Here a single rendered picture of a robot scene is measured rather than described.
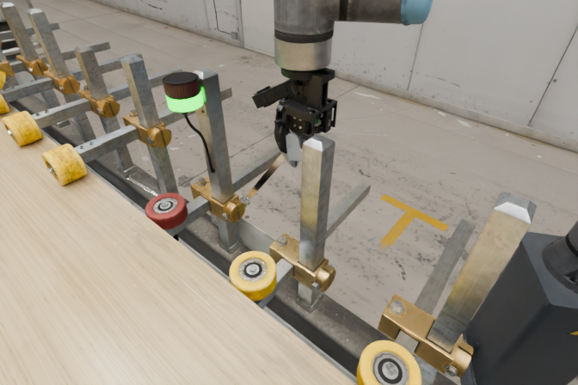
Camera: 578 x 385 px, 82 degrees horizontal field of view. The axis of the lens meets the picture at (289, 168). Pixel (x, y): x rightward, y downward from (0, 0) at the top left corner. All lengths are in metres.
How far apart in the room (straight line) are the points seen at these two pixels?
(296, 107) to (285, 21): 0.14
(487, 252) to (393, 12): 0.32
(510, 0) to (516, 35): 0.24
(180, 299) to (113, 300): 0.10
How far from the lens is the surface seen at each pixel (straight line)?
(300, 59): 0.51
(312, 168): 0.50
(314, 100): 0.55
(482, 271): 0.47
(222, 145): 0.68
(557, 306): 1.13
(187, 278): 0.61
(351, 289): 1.67
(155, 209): 0.74
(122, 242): 0.70
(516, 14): 3.00
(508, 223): 0.42
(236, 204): 0.76
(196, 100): 0.59
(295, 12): 0.50
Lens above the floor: 1.38
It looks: 37 degrees down
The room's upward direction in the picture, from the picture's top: straight up
